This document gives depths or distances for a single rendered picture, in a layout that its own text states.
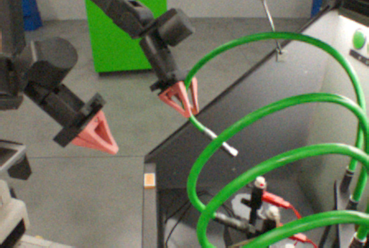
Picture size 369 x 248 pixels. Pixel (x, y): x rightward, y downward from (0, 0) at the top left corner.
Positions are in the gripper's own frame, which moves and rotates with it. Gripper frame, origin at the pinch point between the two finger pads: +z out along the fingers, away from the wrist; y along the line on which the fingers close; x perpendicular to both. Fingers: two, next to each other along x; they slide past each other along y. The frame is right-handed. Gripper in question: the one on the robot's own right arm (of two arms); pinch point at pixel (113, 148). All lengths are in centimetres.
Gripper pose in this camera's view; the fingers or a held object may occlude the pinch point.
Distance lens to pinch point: 56.1
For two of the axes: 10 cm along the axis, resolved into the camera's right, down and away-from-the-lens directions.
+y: 7.0, -5.4, -4.7
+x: 1.8, -5.0, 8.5
